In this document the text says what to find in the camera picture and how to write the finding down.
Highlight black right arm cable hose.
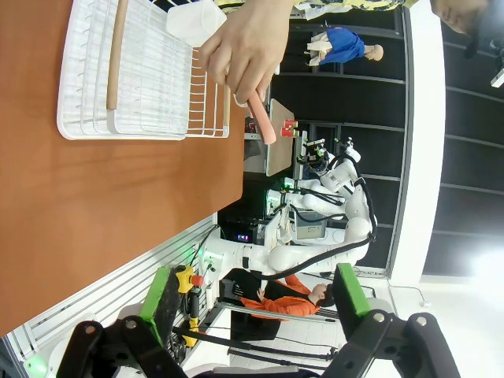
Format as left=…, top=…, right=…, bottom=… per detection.
left=259, top=157, right=379, bottom=283

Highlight white plastic cutlery holder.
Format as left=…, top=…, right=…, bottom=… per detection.
left=165, top=0, right=228, bottom=48

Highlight background table with wooden top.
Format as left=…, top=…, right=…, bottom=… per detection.
left=265, top=98, right=296, bottom=177

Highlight black computer case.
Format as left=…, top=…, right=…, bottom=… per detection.
left=220, top=214, right=272, bottom=245

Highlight person's head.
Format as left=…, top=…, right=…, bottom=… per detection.
left=430, top=0, right=489, bottom=35

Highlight grey computer monitor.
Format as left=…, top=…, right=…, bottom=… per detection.
left=293, top=218, right=328, bottom=242

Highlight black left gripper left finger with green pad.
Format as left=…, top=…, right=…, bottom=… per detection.
left=57, top=266, right=191, bottom=378

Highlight mannequin in blue top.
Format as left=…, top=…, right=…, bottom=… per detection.
left=306, top=26, right=385, bottom=67

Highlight yellow emergency stop box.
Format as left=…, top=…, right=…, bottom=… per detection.
left=176, top=265, right=206, bottom=295

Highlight black tripod legs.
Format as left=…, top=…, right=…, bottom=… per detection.
left=171, top=324, right=339, bottom=363

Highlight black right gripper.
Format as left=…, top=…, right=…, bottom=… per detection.
left=301, top=138, right=330, bottom=174

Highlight person's right hand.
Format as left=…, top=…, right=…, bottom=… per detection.
left=198, top=0, right=295, bottom=104

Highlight pink lint roller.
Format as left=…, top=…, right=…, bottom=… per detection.
left=235, top=89, right=277, bottom=146

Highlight aluminium table frame rail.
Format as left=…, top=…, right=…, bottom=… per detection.
left=7, top=214, right=221, bottom=359

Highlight person in orange jacket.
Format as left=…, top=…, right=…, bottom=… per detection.
left=239, top=274, right=336, bottom=321

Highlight yellow black hand tool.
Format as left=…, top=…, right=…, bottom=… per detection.
left=184, top=289, right=202, bottom=348

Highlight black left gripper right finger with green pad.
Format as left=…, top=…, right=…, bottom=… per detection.
left=322, top=262, right=461, bottom=378

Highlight white wire dish rack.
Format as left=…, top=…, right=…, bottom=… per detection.
left=57, top=0, right=232, bottom=141

